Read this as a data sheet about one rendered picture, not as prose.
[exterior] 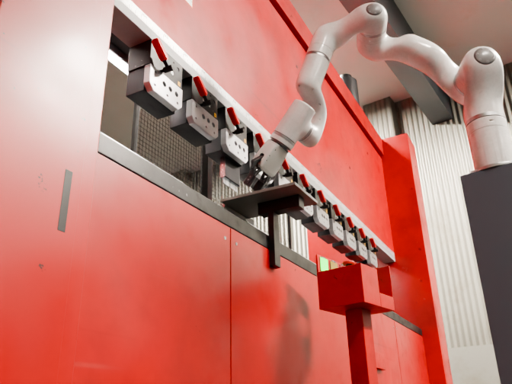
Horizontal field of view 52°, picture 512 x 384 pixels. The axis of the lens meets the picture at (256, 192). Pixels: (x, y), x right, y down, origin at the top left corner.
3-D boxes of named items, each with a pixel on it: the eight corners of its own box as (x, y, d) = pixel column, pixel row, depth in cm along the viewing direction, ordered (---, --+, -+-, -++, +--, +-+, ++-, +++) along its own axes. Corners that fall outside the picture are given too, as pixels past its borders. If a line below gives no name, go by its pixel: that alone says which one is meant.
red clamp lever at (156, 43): (160, 36, 146) (175, 68, 149) (148, 40, 148) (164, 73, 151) (158, 37, 144) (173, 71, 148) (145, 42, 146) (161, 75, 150)
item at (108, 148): (61, 130, 96) (64, 109, 98) (-16, 158, 105) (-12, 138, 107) (422, 336, 339) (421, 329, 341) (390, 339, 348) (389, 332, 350)
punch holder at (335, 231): (333, 233, 256) (331, 201, 263) (317, 236, 260) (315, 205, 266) (344, 241, 268) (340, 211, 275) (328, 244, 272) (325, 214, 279)
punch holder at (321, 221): (318, 220, 240) (315, 187, 247) (300, 224, 244) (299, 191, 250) (329, 230, 252) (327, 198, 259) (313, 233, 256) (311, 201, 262)
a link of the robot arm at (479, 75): (500, 132, 172) (485, 72, 182) (518, 101, 156) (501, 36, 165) (462, 136, 174) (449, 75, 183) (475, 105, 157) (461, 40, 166)
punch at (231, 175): (225, 181, 177) (225, 156, 181) (219, 183, 178) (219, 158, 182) (239, 191, 185) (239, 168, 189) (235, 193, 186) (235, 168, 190)
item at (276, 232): (302, 260, 156) (298, 193, 165) (259, 267, 163) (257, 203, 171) (308, 264, 160) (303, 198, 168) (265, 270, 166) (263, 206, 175)
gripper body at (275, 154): (279, 145, 183) (261, 172, 182) (266, 132, 175) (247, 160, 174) (295, 153, 178) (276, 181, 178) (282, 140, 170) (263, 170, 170)
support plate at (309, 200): (295, 184, 159) (295, 181, 159) (220, 202, 170) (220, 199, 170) (318, 203, 173) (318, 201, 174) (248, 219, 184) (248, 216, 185)
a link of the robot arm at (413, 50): (488, 91, 167) (475, 117, 181) (505, 63, 170) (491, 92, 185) (350, 28, 183) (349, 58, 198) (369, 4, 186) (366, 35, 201)
